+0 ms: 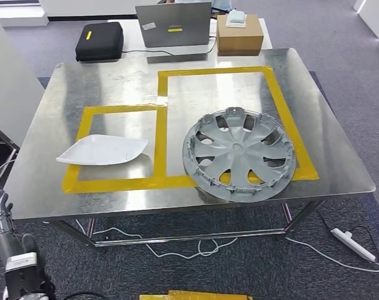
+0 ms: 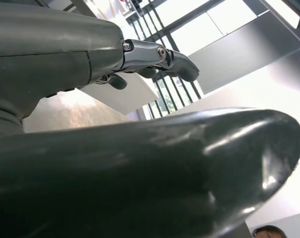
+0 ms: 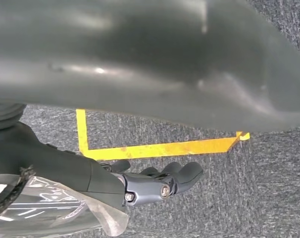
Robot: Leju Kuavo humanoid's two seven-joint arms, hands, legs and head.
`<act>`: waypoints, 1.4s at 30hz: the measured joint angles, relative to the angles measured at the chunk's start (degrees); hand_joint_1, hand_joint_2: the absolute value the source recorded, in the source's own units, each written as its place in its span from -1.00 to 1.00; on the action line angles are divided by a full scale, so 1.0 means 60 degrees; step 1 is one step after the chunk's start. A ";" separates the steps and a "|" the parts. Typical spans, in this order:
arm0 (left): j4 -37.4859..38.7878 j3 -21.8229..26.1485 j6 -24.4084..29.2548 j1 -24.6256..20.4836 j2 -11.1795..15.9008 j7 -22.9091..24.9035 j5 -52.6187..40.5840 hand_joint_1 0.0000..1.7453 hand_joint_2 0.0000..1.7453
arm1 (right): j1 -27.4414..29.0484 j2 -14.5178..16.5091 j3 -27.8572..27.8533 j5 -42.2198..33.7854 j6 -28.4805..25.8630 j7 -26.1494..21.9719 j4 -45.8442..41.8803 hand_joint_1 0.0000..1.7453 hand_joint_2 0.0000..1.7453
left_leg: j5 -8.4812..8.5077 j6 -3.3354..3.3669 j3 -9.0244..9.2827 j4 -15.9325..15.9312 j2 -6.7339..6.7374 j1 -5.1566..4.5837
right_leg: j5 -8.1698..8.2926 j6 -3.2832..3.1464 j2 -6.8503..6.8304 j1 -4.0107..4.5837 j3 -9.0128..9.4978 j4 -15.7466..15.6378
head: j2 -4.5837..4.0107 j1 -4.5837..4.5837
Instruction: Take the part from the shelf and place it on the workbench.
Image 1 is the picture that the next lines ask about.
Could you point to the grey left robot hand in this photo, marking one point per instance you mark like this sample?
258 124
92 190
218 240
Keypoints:
8 244

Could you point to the white curved plastic part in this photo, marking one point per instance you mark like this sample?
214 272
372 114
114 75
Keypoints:
101 150

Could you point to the steel workbench table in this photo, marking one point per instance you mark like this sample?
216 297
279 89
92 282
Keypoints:
83 87

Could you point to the white side panel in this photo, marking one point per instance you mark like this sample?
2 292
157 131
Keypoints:
11 82

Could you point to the yellow double-rectangle tape outline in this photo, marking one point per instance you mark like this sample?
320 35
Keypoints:
160 140

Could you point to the black zip case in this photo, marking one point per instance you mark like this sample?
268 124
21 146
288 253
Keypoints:
98 43

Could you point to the long yellow floor tape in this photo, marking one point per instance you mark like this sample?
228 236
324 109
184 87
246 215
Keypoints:
192 296

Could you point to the white table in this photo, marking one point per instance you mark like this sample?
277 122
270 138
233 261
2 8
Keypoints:
129 37

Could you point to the silver laptop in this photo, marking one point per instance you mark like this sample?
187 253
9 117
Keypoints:
173 16

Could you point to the grey plastic hubcap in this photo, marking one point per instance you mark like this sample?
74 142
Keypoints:
237 147

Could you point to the brown cardboard box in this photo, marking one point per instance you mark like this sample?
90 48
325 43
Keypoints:
240 41

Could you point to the pale teal pack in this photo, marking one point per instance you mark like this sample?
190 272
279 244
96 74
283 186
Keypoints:
236 17

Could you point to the white power strip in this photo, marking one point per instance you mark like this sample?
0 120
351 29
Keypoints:
352 244

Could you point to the white partition panel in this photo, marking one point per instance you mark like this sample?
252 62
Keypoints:
377 20

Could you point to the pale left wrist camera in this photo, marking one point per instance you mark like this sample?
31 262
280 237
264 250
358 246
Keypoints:
22 273

